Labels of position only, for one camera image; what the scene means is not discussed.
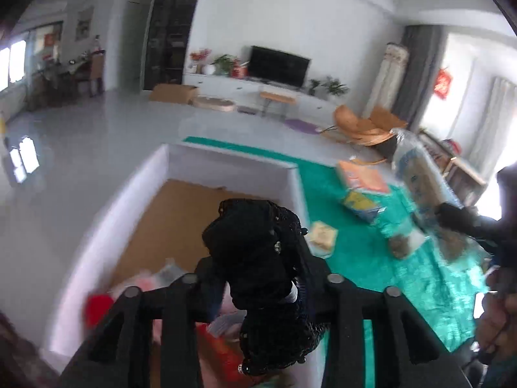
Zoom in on black lace cloth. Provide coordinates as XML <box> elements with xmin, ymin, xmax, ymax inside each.
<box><xmin>202</xmin><ymin>198</ymin><xmax>330</xmax><ymax>376</ymax></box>

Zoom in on red yarn ball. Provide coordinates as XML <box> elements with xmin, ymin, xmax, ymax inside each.
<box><xmin>84</xmin><ymin>294</ymin><xmax>118</xmax><ymax>328</ymax></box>

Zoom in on dining table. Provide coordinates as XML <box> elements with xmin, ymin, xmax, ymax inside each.
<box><xmin>36</xmin><ymin>59</ymin><xmax>95</xmax><ymax>106</ymax></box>

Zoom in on white television cabinet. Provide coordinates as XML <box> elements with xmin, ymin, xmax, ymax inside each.
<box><xmin>183</xmin><ymin>73</ymin><xmax>344</xmax><ymax>120</ymax></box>

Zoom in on clear plastic zip bag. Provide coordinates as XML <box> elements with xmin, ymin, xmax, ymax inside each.
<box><xmin>390</xmin><ymin>127</ymin><xmax>491</xmax><ymax>265</ymax></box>

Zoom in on red wall hanging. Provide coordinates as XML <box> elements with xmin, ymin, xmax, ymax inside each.
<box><xmin>433</xmin><ymin>67</ymin><xmax>453</xmax><ymax>100</ymax></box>

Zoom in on grey curtain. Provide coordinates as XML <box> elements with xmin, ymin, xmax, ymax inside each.
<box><xmin>394</xmin><ymin>24</ymin><xmax>445</xmax><ymax>130</ymax></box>

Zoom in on orange lounge chair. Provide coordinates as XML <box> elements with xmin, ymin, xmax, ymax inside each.
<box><xmin>321</xmin><ymin>104</ymin><xmax>408</xmax><ymax>148</ymax></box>

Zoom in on white curtain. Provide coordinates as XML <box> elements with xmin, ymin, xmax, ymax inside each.
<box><xmin>470</xmin><ymin>75</ymin><xmax>517</xmax><ymax>170</ymax></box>

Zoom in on white standing air conditioner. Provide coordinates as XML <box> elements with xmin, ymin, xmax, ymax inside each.
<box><xmin>369</xmin><ymin>42</ymin><xmax>410</xmax><ymax>120</ymax></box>

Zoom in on flat screen television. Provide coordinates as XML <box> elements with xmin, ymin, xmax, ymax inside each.
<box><xmin>247</xmin><ymin>45</ymin><xmax>311</xmax><ymax>89</ymax></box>

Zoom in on framed wall picture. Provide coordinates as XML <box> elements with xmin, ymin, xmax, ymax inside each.
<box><xmin>75</xmin><ymin>6</ymin><xmax>95</xmax><ymax>42</ymax></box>

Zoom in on leafy plant with red decoration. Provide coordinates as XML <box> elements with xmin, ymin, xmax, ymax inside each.
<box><xmin>212</xmin><ymin>54</ymin><xmax>239</xmax><ymax>77</ymax></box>

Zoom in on dark tall display cabinet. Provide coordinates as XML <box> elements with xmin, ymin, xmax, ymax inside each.
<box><xmin>141</xmin><ymin>0</ymin><xmax>208</xmax><ymax>92</ymax></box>

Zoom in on clear jar with black lid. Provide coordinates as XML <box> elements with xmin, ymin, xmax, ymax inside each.
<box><xmin>388</xmin><ymin>226</ymin><xmax>425</xmax><ymax>259</ymax></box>

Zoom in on brown cardboard box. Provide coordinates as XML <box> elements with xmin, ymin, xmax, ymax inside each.
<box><xmin>149</xmin><ymin>83</ymin><xmax>198</xmax><ymax>106</ymax></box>

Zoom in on yellow and blue packet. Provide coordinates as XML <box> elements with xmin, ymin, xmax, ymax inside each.
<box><xmin>341</xmin><ymin>190</ymin><xmax>388</xmax><ymax>225</ymax></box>

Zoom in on round beige cat scratcher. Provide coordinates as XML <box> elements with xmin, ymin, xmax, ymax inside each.
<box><xmin>195</xmin><ymin>96</ymin><xmax>235</xmax><ymax>113</ymax></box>

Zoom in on wooden bench with metal legs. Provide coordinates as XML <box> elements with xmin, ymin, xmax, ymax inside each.
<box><xmin>259</xmin><ymin>91</ymin><xmax>297</xmax><ymax>119</ymax></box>

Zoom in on person's right hand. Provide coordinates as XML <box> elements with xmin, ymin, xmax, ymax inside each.
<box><xmin>474</xmin><ymin>269</ymin><xmax>517</xmax><ymax>356</ymax></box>

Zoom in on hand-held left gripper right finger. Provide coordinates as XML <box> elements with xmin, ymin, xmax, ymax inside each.
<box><xmin>297</xmin><ymin>230</ymin><xmax>473</xmax><ymax>388</ymax></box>

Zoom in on orange book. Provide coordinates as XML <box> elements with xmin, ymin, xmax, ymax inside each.
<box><xmin>337</xmin><ymin>159</ymin><xmax>392</xmax><ymax>195</ymax></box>

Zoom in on purple floor mat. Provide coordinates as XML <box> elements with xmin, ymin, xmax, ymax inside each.
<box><xmin>285</xmin><ymin>118</ymin><xmax>320</xmax><ymax>134</ymax></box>

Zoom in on red flowers in vase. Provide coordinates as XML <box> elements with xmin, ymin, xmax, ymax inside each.
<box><xmin>190</xmin><ymin>48</ymin><xmax>213</xmax><ymax>74</ymax></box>

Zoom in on yellow and white carton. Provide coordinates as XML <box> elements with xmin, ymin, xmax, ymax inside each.
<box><xmin>309</xmin><ymin>220</ymin><xmax>339</xmax><ymax>257</ymax></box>

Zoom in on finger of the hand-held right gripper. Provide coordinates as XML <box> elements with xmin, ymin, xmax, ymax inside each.
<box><xmin>434</xmin><ymin>202</ymin><xmax>477</xmax><ymax>233</ymax></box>

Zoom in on wooden crib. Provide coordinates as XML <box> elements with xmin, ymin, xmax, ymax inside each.
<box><xmin>416</xmin><ymin>129</ymin><xmax>487</xmax><ymax>207</ymax></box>

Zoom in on wooden dining chair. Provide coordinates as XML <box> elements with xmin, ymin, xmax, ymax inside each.
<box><xmin>91</xmin><ymin>46</ymin><xmax>106</xmax><ymax>93</ymax></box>

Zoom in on green satin tablecloth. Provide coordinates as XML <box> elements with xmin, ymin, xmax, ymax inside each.
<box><xmin>182</xmin><ymin>135</ymin><xmax>491</xmax><ymax>388</ymax></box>

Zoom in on white cardboard box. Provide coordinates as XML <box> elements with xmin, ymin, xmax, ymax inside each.
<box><xmin>48</xmin><ymin>143</ymin><xmax>330</xmax><ymax>388</ymax></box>

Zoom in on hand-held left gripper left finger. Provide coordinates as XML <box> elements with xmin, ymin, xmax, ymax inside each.
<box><xmin>60</xmin><ymin>255</ymin><xmax>229</xmax><ymax>388</ymax></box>

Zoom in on large green potted plant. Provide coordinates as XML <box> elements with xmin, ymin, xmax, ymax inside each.
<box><xmin>321</xmin><ymin>76</ymin><xmax>350</xmax><ymax>98</ymax></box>

